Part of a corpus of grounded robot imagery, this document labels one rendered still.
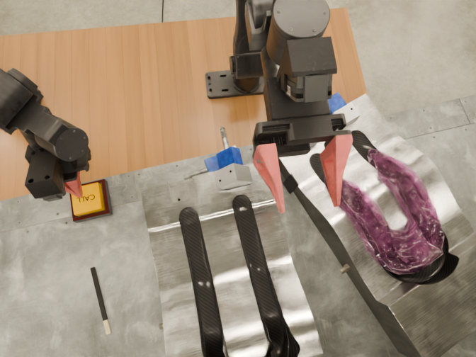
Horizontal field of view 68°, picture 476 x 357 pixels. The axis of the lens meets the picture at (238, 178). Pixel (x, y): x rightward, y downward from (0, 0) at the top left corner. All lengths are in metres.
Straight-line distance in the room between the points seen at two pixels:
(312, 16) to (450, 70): 1.85
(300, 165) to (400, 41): 1.49
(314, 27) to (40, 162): 0.48
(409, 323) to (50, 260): 0.73
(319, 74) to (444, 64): 1.88
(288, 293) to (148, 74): 0.61
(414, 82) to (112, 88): 1.56
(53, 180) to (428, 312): 0.69
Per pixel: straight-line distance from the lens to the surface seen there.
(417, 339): 0.77
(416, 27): 2.27
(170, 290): 0.71
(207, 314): 0.69
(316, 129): 0.40
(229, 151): 0.71
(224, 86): 0.90
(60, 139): 0.61
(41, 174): 0.65
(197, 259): 0.71
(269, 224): 0.71
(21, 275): 0.90
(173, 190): 0.75
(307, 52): 0.36
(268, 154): 0.39
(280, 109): 0.40
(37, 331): 0.88
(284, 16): 0.38
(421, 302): 0.77
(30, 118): 0.64
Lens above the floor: 1.59
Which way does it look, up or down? 75 degrees down
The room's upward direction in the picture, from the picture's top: 7 degrees clockwise
